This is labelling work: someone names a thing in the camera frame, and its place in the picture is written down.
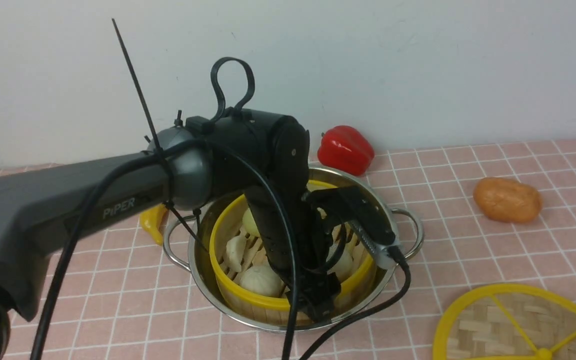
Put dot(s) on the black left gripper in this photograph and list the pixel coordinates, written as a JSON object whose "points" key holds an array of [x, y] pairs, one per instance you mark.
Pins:
{"points": [[298, 260]]}

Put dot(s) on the yellow bamboo steamer basket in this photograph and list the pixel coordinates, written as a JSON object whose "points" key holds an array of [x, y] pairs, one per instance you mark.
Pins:
{"points": [[355, 292]]}

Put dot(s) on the yellow bamboo steamer lid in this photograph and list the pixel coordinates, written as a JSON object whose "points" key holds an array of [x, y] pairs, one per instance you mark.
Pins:
{"points": [[507, 322]]}

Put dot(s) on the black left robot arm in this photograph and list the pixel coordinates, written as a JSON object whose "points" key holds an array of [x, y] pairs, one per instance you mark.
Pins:
{"points": [[262, 154]]}

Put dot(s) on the stainless steel pot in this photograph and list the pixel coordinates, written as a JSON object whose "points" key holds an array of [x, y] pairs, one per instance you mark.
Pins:
{"points": [[199, 264]]}

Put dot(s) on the white toy bun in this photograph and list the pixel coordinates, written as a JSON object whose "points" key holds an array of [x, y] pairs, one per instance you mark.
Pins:
{"points": [[343, 268]]}

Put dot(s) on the cream toy bun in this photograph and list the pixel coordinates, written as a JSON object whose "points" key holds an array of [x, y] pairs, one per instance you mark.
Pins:
{"points": [[262, 280]]}

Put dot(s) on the pale green toy dumpling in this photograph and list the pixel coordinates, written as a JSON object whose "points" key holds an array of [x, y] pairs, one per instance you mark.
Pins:
{"points": [[235, 252]]}

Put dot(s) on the yellow-green toy bun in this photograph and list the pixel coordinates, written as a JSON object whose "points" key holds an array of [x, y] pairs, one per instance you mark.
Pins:
{"points": [[249, 224]]}

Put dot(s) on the red toy bell pepper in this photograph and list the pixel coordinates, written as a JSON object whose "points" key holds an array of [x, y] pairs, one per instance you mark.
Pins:
{"points": [[345, 148]]}

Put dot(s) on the black zip tie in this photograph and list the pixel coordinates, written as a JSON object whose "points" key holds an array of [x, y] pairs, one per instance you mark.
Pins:
{"points": [[158, 150]]}

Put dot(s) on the yellow toy banana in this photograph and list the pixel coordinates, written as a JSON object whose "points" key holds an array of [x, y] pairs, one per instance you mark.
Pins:
{"points": [[151, 221]]}

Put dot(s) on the brown toy potato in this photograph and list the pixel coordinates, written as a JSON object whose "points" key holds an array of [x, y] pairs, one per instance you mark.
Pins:
{"points": [[506, 200]]}

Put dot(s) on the pink checkered tablecloth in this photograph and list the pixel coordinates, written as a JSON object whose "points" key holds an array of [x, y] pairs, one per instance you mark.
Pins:
{"points": [[123, 300]]}

